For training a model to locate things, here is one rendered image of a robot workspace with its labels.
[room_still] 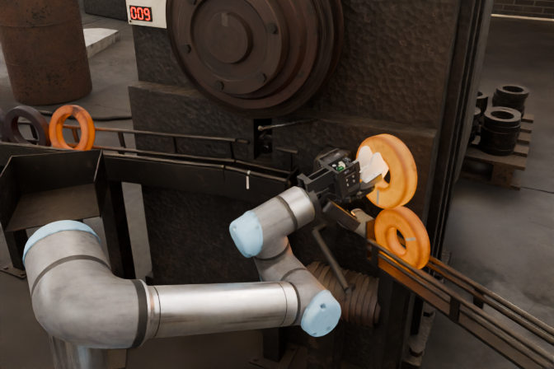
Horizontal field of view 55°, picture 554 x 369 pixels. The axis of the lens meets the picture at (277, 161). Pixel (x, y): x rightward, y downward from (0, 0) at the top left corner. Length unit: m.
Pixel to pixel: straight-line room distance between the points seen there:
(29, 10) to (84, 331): 3.45
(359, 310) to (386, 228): 0.24
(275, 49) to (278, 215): 0.43
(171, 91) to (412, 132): 0.74
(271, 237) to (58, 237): 0.36
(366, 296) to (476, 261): 1.15
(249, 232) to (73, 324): 0.34
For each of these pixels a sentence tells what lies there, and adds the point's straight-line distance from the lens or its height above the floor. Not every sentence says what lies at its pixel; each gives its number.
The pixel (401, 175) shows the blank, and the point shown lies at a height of 0.93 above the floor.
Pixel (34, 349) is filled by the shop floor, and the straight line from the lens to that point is 2.14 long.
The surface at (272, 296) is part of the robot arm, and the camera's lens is 0.90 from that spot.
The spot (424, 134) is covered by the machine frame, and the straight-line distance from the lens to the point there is 1.41.
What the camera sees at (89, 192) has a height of 0.61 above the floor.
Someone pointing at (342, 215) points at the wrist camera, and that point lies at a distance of 1.07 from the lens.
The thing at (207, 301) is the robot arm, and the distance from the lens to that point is 0.84.
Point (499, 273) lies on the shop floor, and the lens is 2.45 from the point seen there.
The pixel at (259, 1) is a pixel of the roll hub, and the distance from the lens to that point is 1.24.
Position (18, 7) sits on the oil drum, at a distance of 4.12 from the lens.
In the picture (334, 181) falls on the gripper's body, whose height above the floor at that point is 0.93.
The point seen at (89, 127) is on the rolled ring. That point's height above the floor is 0.71.
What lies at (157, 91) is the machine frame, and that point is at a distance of 1.71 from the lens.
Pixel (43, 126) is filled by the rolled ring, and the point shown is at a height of 0.69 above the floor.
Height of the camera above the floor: 1.43
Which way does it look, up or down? 27 degrees down
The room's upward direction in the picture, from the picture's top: straight up
